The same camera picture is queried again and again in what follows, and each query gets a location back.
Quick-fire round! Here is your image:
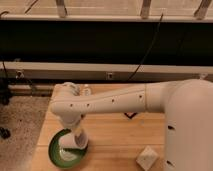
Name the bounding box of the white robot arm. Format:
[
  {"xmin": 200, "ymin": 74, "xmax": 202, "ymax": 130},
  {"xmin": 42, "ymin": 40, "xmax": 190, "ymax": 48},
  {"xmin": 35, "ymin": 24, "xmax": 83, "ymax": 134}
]
[{"xmin": 50, "ymin": 79, "xmax": 213, "ymax": 171}]

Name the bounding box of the white crumpled paper object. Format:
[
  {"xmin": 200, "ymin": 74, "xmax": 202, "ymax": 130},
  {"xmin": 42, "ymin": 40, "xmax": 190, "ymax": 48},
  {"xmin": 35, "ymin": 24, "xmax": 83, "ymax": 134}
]
[{"xmin": 136, "ymin": 146, "xmax": 159, "ymax": 171}]

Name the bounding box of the white ceramic cup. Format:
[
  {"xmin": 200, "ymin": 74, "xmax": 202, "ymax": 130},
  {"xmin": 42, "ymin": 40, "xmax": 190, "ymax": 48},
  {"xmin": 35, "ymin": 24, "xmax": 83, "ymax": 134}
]
[{"xmin": 59, "ymin": 132, "xmax": 88, "ymax": 149}]

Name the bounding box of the white metal rail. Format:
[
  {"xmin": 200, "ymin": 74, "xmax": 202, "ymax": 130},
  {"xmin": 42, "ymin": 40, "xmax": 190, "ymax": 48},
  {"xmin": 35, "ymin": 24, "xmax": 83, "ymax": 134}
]
[{"xmin": 0, "ymin": 60, "xmax": 213, "ymax": 82}]

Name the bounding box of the green ceramic bowl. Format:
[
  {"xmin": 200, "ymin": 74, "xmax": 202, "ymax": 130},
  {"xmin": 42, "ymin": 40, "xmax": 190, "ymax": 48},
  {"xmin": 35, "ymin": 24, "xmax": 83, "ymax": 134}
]
[{"xmin": 48, "ymin": 129, "xmax": 87, "ymax": 169}]

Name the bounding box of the black cable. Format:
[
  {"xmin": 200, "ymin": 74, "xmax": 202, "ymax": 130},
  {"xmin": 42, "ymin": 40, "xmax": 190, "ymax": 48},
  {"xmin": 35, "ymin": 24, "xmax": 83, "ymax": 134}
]
[{"xmin": 125, "ymin": 12, "xmax": 165, "ymax": 83}]

